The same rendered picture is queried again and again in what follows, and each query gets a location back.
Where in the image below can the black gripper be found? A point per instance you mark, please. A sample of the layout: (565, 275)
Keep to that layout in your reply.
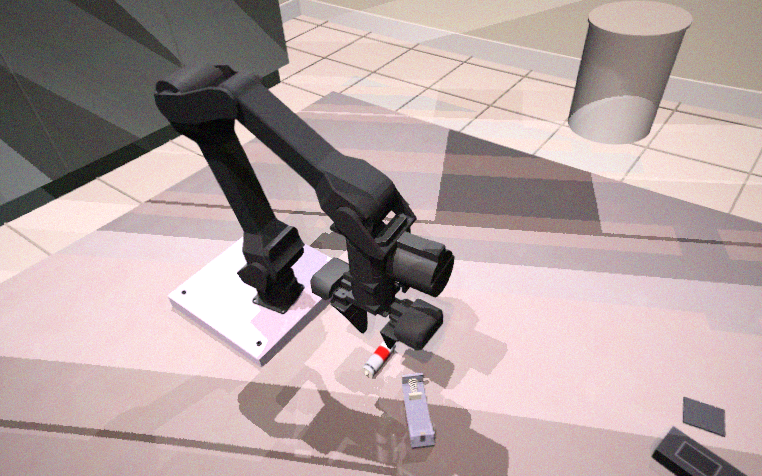
(412, 323)

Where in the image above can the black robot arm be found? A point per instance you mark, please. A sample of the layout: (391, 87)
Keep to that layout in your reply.
(202, 101)

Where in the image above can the grey battery with red band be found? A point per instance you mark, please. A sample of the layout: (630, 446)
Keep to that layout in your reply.
(380, 355)

